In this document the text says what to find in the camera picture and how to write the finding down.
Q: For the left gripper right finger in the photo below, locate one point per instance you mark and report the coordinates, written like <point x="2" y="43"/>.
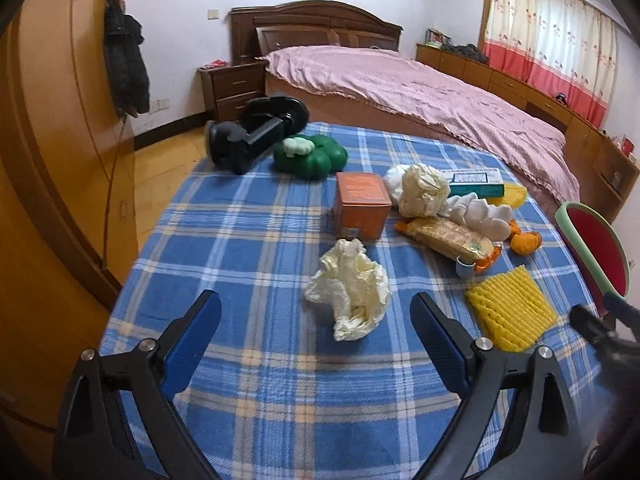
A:
<point x="540" y="438"/>

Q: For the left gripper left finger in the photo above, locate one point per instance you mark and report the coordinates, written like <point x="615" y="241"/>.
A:
<point x="93" y="439"/>

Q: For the yellow foam fruit net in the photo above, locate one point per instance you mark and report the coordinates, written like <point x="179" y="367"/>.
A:
<point x="511" y="309"/>

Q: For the orange mandarin peel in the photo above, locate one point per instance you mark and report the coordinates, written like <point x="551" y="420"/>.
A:
<point x="521" y="242"/>

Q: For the teal and white medicine box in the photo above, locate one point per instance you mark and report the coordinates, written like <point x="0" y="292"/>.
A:
<point x="484" y="182"/>

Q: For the orange noodle snack packet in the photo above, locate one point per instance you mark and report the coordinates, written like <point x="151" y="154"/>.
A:
<point x="452" y="241"/>

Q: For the cream paper ball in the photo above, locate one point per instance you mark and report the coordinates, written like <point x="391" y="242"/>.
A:
<point x="355" y="287"/>

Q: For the white paper ball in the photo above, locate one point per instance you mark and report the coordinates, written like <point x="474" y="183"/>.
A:
<point x="417" y="191"/>

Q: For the orange cardboard box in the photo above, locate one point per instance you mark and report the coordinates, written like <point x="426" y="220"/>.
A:
<point x="361" y="205"/>

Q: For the red bin with green rim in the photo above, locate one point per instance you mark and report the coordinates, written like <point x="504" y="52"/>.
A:
<point x="597" y="250"/>

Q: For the small blue cup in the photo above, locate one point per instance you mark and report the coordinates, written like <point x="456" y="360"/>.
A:
<point x="465" y="269"/>

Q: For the long wooden low cabinet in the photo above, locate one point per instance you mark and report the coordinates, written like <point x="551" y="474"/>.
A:
<point x="605" y="174"/>

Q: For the red cup on cabinet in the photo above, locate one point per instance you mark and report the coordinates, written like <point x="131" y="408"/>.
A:
<point x="627" y="146"/>

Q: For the orange wooden wardrobe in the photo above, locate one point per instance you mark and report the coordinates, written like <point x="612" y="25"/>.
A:
<point x="68" y="227"/>

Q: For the blue plaid table cloth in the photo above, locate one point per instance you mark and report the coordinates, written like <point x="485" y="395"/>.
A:
<point x="276" y="396"/>

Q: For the pink bed cover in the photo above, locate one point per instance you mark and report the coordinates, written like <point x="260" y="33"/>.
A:
<point x="383" y="90"/>

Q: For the cream and red curtain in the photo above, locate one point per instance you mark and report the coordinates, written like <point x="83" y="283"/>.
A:
<point x="558" y="47"/>

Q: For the dark clothes pile on cabinet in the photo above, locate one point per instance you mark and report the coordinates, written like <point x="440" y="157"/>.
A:
<point x="470" y="51"/>

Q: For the green clover-shaped plastic toy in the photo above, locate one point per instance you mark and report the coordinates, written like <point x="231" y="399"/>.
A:
<point x="309" y="157"/>

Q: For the black jacket hanging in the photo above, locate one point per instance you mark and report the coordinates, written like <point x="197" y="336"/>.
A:
<point x="126" y="71"/>

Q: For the black handheld device stand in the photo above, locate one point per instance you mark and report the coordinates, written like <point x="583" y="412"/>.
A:
<point x="263" y="122"/>

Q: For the dark wooden nightstand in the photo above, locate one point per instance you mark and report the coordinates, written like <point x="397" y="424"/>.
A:
<point x="226" y="90"/>

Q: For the dark wooden bed headboard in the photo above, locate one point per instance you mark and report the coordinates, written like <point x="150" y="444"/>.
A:
<point x="257" y="30"/>

